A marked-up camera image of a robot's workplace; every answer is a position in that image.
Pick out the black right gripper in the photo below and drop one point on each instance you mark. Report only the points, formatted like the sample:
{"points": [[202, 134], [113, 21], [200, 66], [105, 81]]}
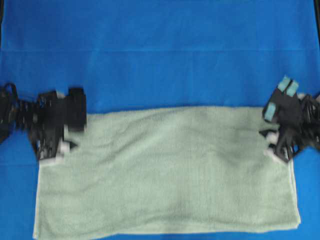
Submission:
{"points": [[287, 141]]}

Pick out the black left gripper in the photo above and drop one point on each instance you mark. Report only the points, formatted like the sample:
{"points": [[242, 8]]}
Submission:
{"points": [[46, 133]]}

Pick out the light green bath towel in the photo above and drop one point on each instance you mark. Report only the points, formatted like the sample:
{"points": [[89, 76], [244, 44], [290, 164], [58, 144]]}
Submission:
{"points": [[166, 170]]}

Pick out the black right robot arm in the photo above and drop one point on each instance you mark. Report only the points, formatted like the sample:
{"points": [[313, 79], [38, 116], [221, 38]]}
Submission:
{"points": [[311, 121]]}

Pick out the blue table cloth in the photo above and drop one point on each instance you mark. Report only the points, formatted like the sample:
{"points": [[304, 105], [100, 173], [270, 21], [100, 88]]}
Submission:
{"points": [[140, 54]]}

